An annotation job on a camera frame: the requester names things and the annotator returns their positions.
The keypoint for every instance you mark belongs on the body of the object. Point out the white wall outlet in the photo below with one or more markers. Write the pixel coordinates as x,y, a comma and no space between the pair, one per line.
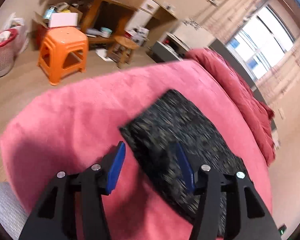
213,0

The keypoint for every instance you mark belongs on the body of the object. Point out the patterned beige curtain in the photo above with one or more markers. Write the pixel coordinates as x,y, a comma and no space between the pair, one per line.
285,77
235,15

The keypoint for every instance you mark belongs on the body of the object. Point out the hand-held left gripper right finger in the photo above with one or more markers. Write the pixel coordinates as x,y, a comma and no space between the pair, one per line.
186,170

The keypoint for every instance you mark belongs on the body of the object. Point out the red duvet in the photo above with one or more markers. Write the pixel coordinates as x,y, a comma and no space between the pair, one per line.
235,90

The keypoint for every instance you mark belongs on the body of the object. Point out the pink fleece blanket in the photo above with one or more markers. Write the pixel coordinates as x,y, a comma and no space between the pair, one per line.
77,120

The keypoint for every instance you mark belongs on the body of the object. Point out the white laundry basket red rim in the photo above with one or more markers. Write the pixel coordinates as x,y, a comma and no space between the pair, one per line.
1,52

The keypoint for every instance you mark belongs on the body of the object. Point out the orange plastic stool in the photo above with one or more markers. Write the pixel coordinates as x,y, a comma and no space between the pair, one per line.
62,52

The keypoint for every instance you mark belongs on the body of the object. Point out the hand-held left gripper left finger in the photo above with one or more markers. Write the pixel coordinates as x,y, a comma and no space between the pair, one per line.
116,170

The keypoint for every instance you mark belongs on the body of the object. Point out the white nightstand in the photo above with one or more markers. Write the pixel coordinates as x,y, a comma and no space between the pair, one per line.
168,46

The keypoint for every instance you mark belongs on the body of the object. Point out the grey mattress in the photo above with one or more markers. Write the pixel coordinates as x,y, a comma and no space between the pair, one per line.
5,210

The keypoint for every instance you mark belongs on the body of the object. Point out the white plastic bag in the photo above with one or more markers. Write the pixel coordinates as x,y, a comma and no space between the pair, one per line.
18,35

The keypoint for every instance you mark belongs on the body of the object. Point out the window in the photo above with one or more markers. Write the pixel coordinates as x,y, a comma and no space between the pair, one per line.
262,40

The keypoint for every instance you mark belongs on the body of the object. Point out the black leaf print pants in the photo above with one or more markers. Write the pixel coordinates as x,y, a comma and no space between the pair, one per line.
170,125

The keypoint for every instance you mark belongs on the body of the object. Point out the white floral headboard panel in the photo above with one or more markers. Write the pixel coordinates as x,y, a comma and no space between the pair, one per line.
195,33

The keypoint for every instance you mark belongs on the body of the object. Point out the brown cardboard box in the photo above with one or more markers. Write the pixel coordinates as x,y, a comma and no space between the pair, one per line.
41,30

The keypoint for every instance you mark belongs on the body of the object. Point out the dark wooden table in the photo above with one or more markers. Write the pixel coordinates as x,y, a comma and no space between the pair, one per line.
107,2

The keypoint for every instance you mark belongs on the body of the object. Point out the round wooden stool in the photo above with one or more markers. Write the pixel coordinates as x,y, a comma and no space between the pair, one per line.
123,46

